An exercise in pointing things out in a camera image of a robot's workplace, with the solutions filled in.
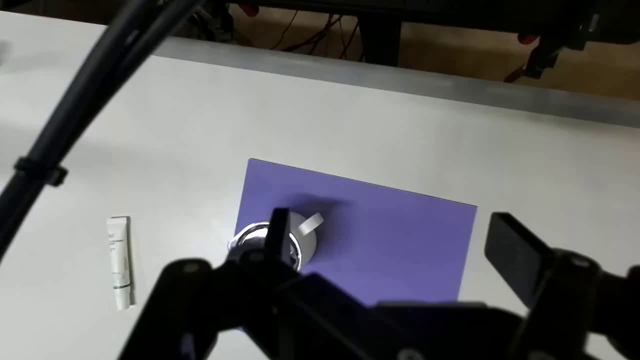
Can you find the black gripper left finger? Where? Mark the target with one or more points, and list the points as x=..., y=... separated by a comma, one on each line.
x=276, y=232

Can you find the small white tube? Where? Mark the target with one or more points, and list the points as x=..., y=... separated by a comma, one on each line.
x=121, y=260

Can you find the white travel mug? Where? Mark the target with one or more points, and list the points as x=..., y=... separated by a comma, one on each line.
x=304, y=247

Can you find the purple paper mat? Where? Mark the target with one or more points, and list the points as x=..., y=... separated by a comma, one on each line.
x=386, y=240

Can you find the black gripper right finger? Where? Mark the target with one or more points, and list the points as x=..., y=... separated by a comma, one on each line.
x=516, y=256

